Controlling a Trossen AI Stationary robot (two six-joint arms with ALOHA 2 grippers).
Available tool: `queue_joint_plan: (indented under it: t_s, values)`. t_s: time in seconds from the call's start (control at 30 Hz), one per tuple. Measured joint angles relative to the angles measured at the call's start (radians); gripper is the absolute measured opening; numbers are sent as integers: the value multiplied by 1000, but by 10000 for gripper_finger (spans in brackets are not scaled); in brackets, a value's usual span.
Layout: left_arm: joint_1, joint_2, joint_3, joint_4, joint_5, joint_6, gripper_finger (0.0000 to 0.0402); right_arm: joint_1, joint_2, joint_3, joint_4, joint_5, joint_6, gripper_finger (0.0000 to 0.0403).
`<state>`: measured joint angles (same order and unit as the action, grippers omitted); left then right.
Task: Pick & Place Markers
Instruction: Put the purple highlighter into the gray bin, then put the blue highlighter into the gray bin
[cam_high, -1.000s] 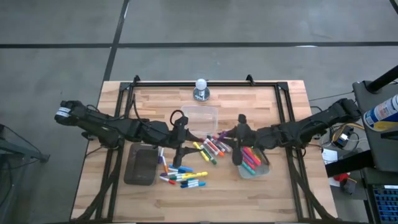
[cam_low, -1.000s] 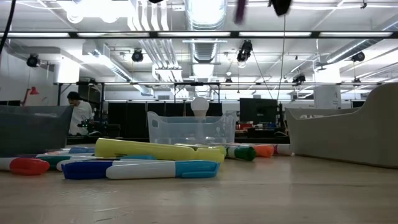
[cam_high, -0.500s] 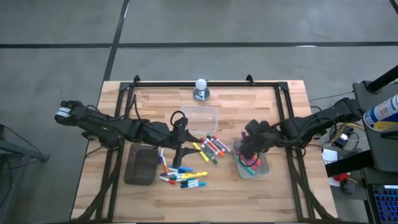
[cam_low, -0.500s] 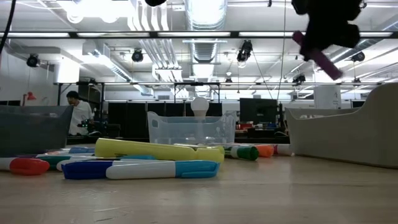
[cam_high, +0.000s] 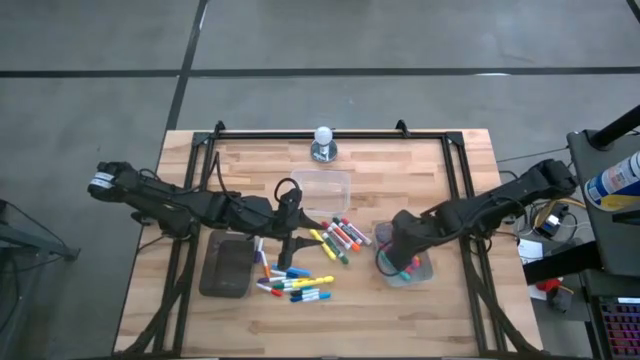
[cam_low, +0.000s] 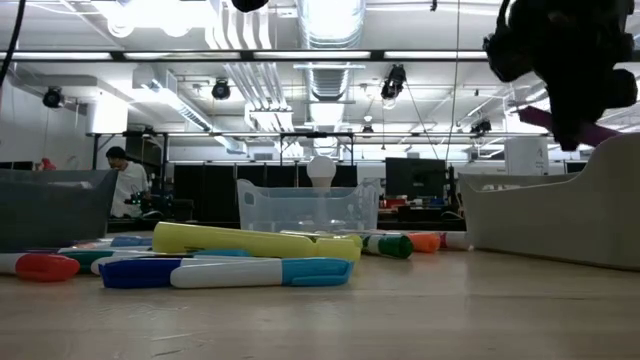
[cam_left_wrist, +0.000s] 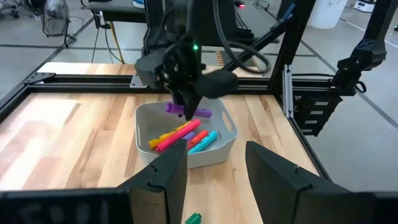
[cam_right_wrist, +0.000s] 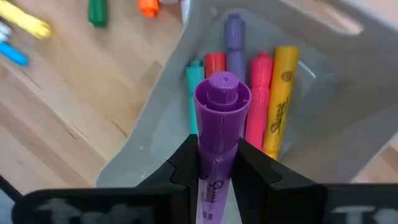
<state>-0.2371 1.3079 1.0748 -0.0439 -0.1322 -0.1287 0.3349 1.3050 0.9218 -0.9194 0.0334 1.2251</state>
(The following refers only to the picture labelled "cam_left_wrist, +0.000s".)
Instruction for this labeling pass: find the pink highlighter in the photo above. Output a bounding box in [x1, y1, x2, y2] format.
[154, 119, 202, 153]

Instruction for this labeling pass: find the black side cart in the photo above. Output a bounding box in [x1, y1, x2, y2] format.
[86, 0, 147, 24]

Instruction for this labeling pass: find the green Expo marker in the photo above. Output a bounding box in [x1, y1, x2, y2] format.
[185, 212, 203, 224]

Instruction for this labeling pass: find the teal highlighter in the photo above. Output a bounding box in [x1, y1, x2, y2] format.
[188, 130, 219, 155]

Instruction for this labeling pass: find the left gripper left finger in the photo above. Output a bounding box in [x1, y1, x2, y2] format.
[119, 139, 188, 224]

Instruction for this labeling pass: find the backlit keyboard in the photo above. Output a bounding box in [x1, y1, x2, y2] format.
[234, 6, 254, 38]

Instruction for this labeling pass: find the yellow cable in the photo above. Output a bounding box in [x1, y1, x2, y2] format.
[108, 21, 126, 65]

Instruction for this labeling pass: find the purple highlighter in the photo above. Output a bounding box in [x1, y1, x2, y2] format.
[182, 130, 197, 142]
[165, 102, 213, 119]

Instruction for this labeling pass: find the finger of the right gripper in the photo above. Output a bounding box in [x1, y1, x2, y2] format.
[170, 91, 187, 121]
[186, 93, 203, 121]

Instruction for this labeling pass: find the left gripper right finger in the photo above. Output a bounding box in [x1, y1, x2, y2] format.
[246, 141, 355, 224]

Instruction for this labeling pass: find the red highlighter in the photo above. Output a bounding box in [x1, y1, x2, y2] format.
[186, 129, 210, 151]

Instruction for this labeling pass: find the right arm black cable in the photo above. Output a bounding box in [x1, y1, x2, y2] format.
[213, 0, 272, 75]

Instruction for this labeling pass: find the white round pillar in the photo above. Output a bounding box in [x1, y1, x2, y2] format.
[307, 0, 349, 30]

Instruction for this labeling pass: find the metal floor fan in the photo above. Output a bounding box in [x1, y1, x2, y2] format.
[42, 0, 77, 49]

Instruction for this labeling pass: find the yellow highlighter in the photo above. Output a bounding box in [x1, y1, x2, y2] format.
[147, 120, 192, 150]

